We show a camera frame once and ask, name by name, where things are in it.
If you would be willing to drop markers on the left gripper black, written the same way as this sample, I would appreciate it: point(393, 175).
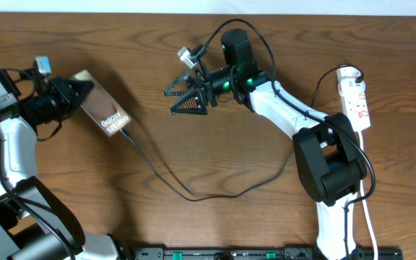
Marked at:
point(66, 97)

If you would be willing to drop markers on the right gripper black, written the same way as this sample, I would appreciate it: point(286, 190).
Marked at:
point(201, 98)

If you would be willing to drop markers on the Galaxy S25 Ultra smartphone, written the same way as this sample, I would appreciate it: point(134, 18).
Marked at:
point(101, 107)

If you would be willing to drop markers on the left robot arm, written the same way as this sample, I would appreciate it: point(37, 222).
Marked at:
point(34, 223)

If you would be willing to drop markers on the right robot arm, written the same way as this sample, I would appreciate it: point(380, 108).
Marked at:
point(330, 165)

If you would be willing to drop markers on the white power strip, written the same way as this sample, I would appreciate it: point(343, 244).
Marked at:
point(351, 87)

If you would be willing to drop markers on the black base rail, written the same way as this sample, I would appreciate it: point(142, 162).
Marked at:
point(294, 252)

